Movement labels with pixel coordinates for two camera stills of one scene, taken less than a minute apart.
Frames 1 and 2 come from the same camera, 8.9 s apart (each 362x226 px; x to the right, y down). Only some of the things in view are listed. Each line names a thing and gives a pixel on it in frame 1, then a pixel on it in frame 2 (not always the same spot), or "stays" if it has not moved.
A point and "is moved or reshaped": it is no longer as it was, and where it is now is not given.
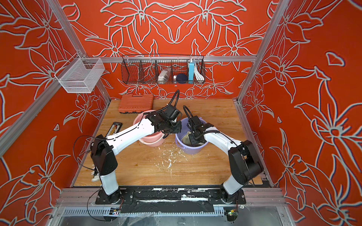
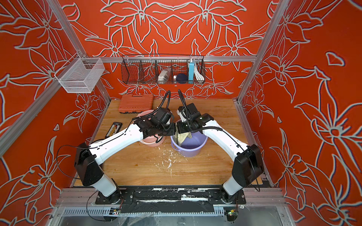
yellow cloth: (186, 139) to (180, 138)
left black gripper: (178, 128) stays
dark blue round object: (182, 78) stays
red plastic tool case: (130, 103) stays
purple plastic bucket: (185, 147) is moved or reshaped
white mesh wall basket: (79, 75) stays
